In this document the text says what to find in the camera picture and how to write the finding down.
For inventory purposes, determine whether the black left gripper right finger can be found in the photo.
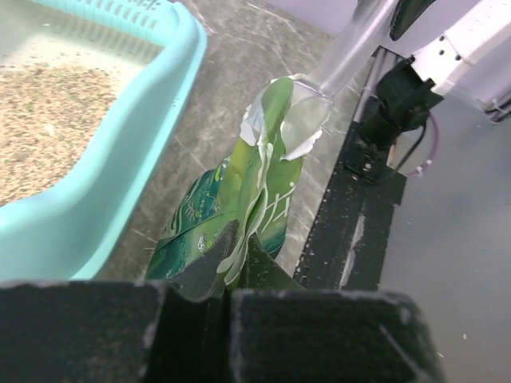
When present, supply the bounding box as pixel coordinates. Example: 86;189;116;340
229;238;445;382

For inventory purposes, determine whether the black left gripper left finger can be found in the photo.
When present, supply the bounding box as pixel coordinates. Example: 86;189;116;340
1;221;239;382

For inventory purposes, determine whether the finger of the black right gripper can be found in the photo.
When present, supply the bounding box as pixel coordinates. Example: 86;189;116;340
389;0;435;41

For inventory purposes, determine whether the clear plastic scoop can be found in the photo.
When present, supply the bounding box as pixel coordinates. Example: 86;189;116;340
294;0;398;101

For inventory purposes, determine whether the teal litter box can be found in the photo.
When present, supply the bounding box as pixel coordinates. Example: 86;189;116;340
1;1;208;281

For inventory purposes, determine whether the green litter bag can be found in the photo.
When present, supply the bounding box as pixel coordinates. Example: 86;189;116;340
144;73;335;298

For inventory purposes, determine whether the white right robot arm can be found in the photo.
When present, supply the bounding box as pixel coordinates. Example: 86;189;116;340
358;1;510;150

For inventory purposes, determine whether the cat litter pile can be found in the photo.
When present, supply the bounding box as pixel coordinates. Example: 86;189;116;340
1;61;141;205

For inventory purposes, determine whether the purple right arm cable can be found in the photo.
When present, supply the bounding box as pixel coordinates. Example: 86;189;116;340
406;111;442;179

